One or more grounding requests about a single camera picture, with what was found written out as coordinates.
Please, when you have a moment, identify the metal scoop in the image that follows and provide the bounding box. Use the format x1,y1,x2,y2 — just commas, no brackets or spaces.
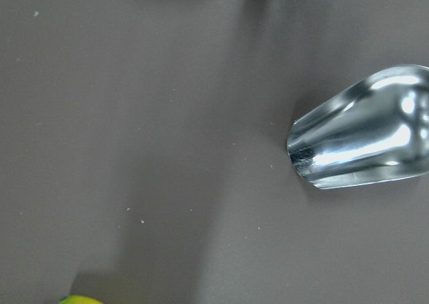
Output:
286,64,428,189

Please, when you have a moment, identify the yellow lemon lower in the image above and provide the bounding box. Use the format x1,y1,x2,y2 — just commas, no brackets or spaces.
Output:
58,295,103,304

